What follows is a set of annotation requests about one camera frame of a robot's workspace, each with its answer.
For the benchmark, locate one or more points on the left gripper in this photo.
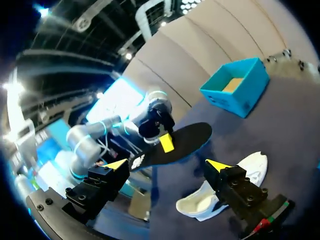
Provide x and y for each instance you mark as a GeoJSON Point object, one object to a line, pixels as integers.
{"type": "Point", "coordinates": [153, 125]}

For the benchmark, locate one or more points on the teal box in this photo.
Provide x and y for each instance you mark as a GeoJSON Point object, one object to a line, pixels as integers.
{"type": "Point", "coordinates": [230, 100]}

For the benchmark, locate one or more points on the black insole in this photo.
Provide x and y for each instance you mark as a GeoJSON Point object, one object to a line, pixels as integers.
{"type": "Point", "coordinates": [190, 142]}

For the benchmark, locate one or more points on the white lace-up shoe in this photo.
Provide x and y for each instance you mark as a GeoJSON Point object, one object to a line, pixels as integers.
{"type": "Point", "coordinates": [200, 202]}

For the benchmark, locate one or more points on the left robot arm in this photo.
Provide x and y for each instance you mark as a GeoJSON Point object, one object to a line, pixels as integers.
{"type": "Point", "coordinates": [82, 140]}

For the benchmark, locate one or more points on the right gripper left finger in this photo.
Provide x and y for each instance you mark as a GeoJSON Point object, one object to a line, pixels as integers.
{"type": "Point", "coordinates": [100, 185]}

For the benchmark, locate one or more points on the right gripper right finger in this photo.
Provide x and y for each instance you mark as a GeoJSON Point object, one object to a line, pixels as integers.
{"type": "Point", "coordinates": [237, 187]}

